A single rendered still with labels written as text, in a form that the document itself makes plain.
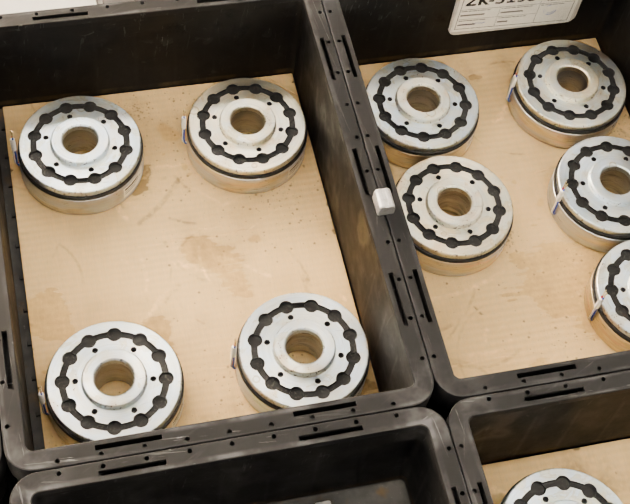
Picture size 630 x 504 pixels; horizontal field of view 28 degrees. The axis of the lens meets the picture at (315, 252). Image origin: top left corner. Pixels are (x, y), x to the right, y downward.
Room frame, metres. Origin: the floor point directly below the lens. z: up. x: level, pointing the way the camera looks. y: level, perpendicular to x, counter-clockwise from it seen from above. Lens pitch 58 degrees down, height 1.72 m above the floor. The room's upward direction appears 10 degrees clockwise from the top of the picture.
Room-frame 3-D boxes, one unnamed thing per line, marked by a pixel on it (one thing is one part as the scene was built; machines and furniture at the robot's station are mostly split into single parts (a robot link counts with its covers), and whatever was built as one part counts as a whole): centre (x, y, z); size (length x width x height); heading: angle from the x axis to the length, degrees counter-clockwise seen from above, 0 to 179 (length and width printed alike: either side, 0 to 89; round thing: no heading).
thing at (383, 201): (0.54, -0.05, 0.94); 0.02 x 0.01 x 0.01; 21
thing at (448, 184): (0.61, -0.11, 0.86); 0.05 x 0.05 x 0.01
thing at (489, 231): (0.61, -0.11, 0.86); 0.10 x 0.10 x 0.01
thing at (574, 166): (0.66, -0.24, 0.86); 0.10 x 0.10 x 0.01
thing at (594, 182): (0.66, -0.24, 0.86); 0.05 x 0.05 x 0.01
